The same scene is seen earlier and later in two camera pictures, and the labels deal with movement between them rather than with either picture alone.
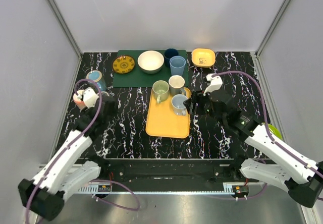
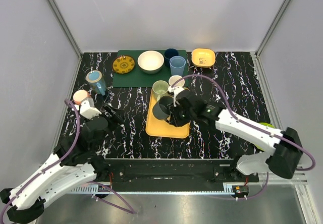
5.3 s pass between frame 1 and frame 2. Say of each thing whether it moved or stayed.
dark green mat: stayed
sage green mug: stayed
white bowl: stayed
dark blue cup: stayed
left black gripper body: moved
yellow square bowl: stayed
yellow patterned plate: stayed
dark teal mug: moved
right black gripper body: moved
